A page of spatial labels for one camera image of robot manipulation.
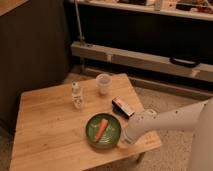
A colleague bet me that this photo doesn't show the green ceramic bowl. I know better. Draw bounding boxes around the green ceramic bowl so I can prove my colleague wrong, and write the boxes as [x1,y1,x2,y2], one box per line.
[85,113,121,149]

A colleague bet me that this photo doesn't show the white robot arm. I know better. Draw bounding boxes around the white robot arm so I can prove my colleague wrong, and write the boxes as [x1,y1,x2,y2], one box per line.
[121,98,213,171]

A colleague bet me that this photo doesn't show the clear plastic cup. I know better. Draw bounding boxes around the clear plastic cup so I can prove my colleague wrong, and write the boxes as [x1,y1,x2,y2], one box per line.
[96,73,111,95]

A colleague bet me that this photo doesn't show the dark rectangular box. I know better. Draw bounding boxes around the dark rectangular box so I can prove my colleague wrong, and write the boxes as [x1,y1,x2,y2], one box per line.
[112,97,135,119]

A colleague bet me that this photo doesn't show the clear plastic bottle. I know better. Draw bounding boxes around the clear plastic bottle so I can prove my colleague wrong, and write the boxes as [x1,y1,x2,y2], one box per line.
[71,82,84,109]

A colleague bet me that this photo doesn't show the orange carrot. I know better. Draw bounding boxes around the orange carrot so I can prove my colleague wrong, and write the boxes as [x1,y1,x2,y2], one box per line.
[95,118,108,142]

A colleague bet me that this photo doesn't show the wooden table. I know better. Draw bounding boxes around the wooden table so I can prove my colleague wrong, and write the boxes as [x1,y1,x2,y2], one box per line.
[10,74,161,171]

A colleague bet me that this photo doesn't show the metal pole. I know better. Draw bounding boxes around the metal pole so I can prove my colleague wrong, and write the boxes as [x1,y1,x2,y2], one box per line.
[74,0,85,46]

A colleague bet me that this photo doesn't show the cluttered shelf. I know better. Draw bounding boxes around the cluttered shelf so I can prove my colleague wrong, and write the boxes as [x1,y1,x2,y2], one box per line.
[68,0,213,21]

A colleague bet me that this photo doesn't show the black handle on ledge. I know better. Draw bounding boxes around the black handle on ledge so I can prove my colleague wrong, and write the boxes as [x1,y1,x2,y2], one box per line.
[169,57,200,68]

